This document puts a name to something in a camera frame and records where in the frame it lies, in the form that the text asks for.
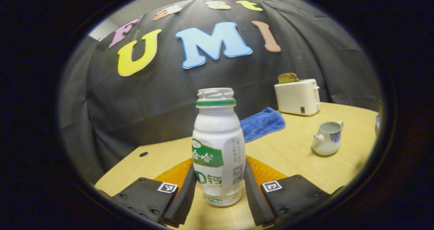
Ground white green water bottle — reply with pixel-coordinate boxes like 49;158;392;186
192;88;246;207

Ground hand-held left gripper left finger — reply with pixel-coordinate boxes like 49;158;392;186
112;157;198;228

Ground white toaster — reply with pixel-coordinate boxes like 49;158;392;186
274;79;320;116

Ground black backdrop cloth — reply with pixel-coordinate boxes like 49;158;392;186
59;0;382;183

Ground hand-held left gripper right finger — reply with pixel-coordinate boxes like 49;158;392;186
244;155;344;227

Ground blue towel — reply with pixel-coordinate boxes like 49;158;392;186
240;107;286;143

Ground white blue-patterned teacup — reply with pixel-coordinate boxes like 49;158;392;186
312;121;344;156

